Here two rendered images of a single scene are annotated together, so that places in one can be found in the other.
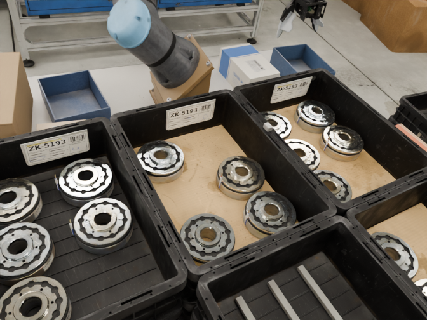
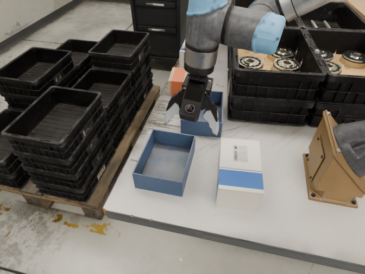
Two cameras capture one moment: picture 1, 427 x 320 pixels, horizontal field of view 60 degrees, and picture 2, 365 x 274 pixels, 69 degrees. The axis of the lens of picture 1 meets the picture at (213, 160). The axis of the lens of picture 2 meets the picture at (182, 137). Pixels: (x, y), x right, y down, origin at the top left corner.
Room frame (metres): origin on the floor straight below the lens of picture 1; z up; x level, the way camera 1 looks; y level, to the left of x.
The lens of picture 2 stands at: (1.63, 0.16, 1.37)
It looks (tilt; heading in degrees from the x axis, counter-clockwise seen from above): 43 degrees down; 223
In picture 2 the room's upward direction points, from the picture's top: straight up
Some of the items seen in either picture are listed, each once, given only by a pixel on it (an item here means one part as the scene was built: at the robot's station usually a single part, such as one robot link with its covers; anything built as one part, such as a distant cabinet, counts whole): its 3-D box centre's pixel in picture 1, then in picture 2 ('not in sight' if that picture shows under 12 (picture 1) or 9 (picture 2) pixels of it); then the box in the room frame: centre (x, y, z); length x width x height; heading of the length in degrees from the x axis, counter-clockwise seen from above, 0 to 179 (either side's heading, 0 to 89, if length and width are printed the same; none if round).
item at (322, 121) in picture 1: (316, 112); not in sight; (0.81, -0.25, 0.86); 0.10 x 0.10 x 0.01
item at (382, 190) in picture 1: (328, 127); (272, 49); (0.68, -0.25, 0.92); 0.40 x 0.30 x 0.02; 36
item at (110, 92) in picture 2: not in sight; (102, 108); (0.96, -1.17, 0.31); 0.40 x 0.30 x 0.34; 30
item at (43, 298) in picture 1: (31, 306); not in sight; (0.20, 0.23, 0.86); 0.05 x 0.05 x 0.01
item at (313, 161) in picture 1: (298, 154); (287, 64); (0.64, -0.19, 0.86); 0.10 x 0.10 x 0.01
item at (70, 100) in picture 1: (74, 102); not in sight; (0.82, 0.43, 0.74); 0.20 x 0.15 x 0.07; 37
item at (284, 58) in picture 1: (301, 67); (166, 160); (1.25, -0.26, 0.74); 0.20 x 0.15 x 0.07; 30
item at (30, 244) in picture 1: (18, 247); not in sight; (0.29, 0.29, 0.86); 0.05 x 0.05 x 0.01
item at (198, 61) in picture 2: not in sight; (199, 54); (1.19, -0.20, 1.09); 0.08 x 0.08 x 0.05
